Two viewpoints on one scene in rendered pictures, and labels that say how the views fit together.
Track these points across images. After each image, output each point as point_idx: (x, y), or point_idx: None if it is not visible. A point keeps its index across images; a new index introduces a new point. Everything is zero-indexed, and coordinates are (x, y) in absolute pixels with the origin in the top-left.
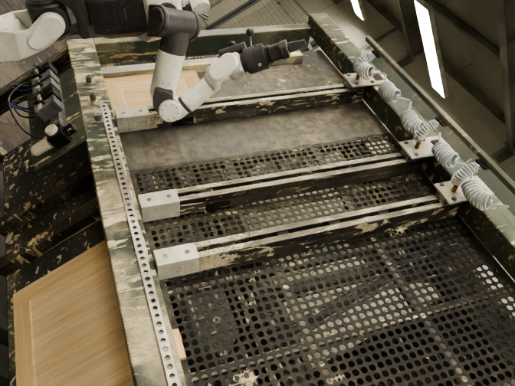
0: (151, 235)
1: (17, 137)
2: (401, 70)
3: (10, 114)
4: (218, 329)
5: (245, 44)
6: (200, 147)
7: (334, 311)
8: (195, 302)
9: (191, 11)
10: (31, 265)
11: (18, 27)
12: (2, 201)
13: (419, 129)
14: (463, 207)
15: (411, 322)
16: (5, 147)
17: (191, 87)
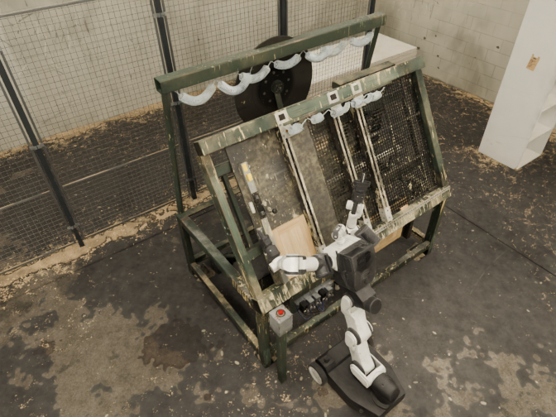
0: (371, 225)
1: (172, 355)
2: (317, 112)
3: (155, 371)
4: (108, 190)
5: (355, 202)
6: (327, 216)
7: (391, 157)
8: (392, 204)
9: (365, 230)
10: None
11: (355, 307)
12: (246, 324)
13: (347, 111)
14: None
15: (393, 131)
16: (198, 350)
17: (354, 223)
